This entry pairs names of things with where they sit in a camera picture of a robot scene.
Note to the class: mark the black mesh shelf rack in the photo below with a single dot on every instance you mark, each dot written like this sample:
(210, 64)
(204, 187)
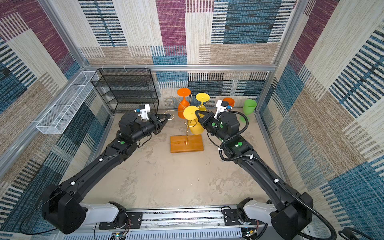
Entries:
(124, 90)

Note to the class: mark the orange back wine glass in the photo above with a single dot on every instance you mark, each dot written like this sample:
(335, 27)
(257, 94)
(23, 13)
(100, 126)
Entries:
(183, 92)

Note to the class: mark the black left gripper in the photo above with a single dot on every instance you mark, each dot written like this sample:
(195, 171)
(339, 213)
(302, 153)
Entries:
(155, 119)

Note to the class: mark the green wine glass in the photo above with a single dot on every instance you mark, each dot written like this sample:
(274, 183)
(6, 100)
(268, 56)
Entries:
(249, 107)

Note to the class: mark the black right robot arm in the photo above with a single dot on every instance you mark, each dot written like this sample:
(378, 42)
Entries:
(289, 211)

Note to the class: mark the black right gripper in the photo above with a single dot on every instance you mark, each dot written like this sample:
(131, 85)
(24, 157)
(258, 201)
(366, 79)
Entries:
(208, 115)

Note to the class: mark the gold wire wine glass rack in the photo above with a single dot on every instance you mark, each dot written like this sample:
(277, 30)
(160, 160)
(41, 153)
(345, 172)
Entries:
(188, 142)

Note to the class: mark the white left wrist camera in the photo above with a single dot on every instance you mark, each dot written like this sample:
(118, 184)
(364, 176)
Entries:
(143, 112)

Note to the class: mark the orange wine glass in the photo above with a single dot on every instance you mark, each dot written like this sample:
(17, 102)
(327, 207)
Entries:
(230, 101)
(183, 92)

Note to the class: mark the yellow wine glass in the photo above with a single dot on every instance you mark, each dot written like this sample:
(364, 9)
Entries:
(193, 123)
(202, 98)

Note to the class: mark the orange front wine glass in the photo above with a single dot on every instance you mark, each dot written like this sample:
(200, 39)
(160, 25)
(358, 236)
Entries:
(230, 101)

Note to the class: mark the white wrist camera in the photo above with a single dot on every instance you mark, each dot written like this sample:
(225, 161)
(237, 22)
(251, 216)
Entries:
(143, 112)
(222, 106)

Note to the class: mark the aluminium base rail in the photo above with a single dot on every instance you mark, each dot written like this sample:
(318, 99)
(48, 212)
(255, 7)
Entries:
(197, 223)

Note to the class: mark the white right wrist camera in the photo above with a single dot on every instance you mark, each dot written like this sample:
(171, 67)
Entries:
(222, 106)

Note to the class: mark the yellow front wine glass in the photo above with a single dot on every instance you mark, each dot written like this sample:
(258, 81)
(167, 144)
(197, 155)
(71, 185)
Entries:
(193, 123)

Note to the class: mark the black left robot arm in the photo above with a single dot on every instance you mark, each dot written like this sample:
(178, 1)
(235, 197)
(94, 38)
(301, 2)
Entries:
(62, 205)

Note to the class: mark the white mesh wall basket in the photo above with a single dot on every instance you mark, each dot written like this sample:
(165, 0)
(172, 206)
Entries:
(62, 112)

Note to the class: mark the yellow back wine glass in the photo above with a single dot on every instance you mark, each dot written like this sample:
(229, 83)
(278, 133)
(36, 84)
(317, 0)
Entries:
(202, 98)

